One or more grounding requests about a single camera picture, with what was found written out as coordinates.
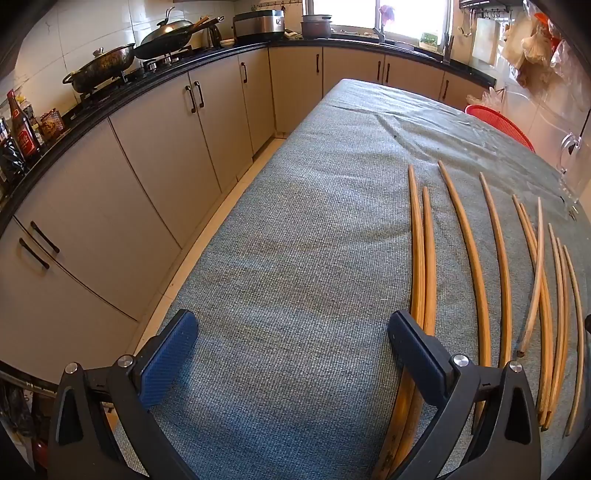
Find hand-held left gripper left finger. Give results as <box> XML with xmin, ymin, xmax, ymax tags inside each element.
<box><xmin>47</xmin><ymin>309</ymin><xmax>200</xmax><ymax>480</ymax></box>

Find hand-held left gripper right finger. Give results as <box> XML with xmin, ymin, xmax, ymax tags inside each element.
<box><xmin>387</xmin><ymin>310</ymin><xmax>542</xmax><ymax>480</ymax></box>

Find bunch of wooden chopsticks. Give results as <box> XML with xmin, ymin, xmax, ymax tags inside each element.
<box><xmin>369</xmin><ymin>161</ymin><xmax>585</xmax><ymax>480</ymax></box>

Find blue-grey tablecloth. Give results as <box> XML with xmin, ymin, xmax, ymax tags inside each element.
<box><xmin>113</xmin><ymin>78</ymin><xmax>591</xmax><ymax>480</ymax></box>

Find beige kitchen base cabinets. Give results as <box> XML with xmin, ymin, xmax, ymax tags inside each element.
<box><xmin>0</xmin><ymin>45</ymin><xmax>492</xmax><ymax>384</ymax></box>

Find clear glass pitcher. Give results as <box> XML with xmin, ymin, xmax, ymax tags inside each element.
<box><xmin>556</xmin><ymin>131</ymin><xmax>591</xmax><ymax>213</ymax></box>

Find red plastic basin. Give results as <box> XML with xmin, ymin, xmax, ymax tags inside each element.
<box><xmin>465</xmin><ymin>104</ymin><xmax>536</xmax><ymax>153</ymax></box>

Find patterned seasoning packet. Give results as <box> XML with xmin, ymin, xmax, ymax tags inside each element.
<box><xmin>39</xmin><ymin>108</ymin><xmax>65</xmax><ymax>141</ymax></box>

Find dark sauce bottle red label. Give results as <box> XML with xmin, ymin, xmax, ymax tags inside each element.
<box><xmin>6</xmin><ymin>90</ymin><xmax>40</xmax><ymax>160</ymax></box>

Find orange filled plastic bag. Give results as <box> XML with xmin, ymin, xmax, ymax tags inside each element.
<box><xmin>466</xmin><ymin>88</ymin><xmax>509</xmax><ymax>109</ymax></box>

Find black gas stove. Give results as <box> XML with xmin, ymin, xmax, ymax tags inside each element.
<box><xmin>78</xmin><ymin>44</ymin><xmax>204</xmax><ymax>100</ymax></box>

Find dark speckled pot with lid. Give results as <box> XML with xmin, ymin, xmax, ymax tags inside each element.
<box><xmin>62</xmin><ymin>44</ymin><xmax>137</xmax><ymax>93</ymax></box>

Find black wok with steel lid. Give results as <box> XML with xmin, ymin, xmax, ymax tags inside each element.
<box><xmin>134</xmin><ymin>7</ymin><xmax>225</xmax><ymax>61</ymax></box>

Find white cutting board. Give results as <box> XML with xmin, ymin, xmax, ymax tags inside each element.
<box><xmin>475</xmin><ymin>17</ymin><xmax>499</xmax><ymax>65</ymax></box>

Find hanging clear plastic bags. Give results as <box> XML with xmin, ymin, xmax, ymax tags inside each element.
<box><xmin>501</xmin><ymin>0</ymin><xmax>591</xmax><ymax>93</ymax></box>

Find kitchen window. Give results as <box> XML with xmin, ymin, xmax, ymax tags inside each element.
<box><xmin>305</xmin><ymin>0</ymin><xmax>451</xmax><ymax>44</ymax></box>

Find silver black rice cooker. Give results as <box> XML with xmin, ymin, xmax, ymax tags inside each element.
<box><xmin>232</xmin><ymin>9</ymin><xmax>286</xmax><ymax>44</ymax></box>

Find dark cooking pot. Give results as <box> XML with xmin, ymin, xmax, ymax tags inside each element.
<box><xmin>301</xmin><ymin>14</ymin><xmax>333</xmax><ymax>40</ymax></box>

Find black wall rack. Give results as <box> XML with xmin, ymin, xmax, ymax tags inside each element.
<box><xmin>459</xmin><ymin>0</ymin><xmax>515</xmax><ymax>19</ymax></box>

